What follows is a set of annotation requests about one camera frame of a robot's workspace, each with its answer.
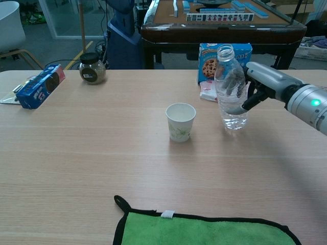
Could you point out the blue cookie box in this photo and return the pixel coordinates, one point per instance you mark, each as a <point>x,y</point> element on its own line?
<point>208,63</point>

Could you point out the transparent plastic bottle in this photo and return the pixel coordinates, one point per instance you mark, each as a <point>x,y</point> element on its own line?
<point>231,102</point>

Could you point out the glass jar with black lid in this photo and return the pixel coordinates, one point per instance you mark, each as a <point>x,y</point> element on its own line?
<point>92,70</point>

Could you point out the blister card with pen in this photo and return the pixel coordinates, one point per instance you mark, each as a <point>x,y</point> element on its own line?
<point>9,95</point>

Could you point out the white paper cup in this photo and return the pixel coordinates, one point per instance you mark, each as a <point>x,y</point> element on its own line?
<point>180,122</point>

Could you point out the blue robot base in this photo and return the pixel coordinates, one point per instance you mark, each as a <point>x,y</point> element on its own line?
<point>122,38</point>

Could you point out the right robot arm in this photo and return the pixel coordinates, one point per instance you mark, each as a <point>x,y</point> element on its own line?
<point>310,107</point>

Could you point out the brown mahjong table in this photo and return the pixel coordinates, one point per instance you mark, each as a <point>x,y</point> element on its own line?
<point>222,33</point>

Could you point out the green microfiber cloth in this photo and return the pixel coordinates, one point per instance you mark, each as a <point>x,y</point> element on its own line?
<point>204,229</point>

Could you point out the white plastic basket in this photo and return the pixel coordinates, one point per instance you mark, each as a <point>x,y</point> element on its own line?
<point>310,52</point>

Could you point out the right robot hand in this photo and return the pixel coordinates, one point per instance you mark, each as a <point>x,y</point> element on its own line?
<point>268,79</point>

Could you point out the blue Oreo box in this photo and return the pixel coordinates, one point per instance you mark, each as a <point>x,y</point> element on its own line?
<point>41,88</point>

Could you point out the wooden pole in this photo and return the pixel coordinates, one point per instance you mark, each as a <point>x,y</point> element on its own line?
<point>82,25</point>

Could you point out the row of mahjong tiles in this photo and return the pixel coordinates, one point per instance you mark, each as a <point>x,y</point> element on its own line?
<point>219,17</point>

